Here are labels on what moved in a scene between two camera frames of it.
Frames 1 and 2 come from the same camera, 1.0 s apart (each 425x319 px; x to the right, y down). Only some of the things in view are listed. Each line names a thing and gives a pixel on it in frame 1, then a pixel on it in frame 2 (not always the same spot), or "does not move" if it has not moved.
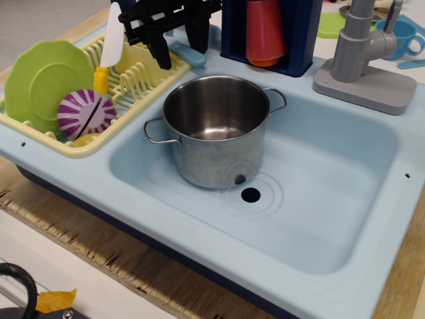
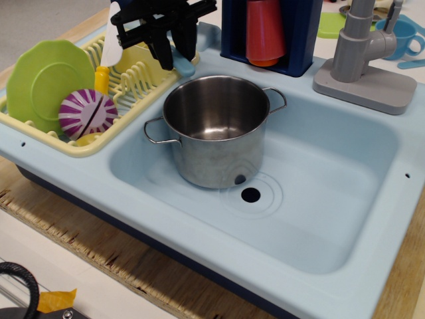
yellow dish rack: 144,74 -> 95,44
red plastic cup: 265,38 does not move
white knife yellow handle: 112,48 does not move
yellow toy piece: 83,140 does not move
